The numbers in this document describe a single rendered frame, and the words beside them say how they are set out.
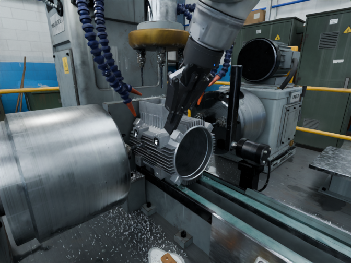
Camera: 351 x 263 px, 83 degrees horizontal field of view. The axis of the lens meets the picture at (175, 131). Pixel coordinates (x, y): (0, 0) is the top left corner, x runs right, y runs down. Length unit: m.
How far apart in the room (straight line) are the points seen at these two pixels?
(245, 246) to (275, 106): 0.58
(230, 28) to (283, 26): 3.39
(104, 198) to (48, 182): 0.10
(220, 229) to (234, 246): 0.04
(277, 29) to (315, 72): 0.87
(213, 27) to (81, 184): 0.34
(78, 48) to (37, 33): 4.96
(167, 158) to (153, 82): 0.41
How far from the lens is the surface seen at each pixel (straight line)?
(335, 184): 0.95
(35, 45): 5.62
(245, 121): 0.72
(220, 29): 0.38
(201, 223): 0.54
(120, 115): 0.63
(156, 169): 0.56
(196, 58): 0.40
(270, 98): 0.89
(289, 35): 3.71
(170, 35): 0.54
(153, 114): 0.59
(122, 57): 0.77
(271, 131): 0.91
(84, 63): 0.71
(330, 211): 0.86
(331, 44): 3.54
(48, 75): 5.62
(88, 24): 0.47
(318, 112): 3.58
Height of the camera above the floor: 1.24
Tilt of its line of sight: 17 degrees down
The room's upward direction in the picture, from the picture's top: straight up
